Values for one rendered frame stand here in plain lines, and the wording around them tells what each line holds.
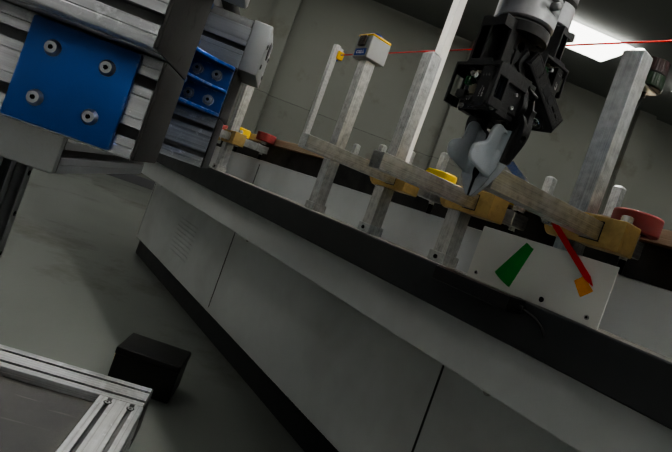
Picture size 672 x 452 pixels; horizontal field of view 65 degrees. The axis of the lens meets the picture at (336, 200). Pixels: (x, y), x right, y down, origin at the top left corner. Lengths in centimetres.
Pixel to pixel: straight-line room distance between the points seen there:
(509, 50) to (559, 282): 42
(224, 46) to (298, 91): 670
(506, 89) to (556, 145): 805
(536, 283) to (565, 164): 783
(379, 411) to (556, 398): 63
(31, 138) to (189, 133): 38
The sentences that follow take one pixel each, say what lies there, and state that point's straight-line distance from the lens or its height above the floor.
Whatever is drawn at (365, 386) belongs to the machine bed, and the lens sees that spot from 152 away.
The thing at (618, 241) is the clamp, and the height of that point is 84.
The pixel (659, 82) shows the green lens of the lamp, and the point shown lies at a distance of 105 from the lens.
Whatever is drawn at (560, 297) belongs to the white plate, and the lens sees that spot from 93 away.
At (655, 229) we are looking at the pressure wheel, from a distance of 102.
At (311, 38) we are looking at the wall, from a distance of 779.
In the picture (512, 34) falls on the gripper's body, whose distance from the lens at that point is 68.
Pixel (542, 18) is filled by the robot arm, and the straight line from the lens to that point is 69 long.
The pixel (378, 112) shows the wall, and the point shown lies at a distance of 774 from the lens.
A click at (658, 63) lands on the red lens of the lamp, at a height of 115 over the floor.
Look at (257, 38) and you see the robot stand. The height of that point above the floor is 96.
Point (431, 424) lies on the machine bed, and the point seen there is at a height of 33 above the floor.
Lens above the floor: 75
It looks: level
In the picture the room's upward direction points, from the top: 20 degrees clockwise
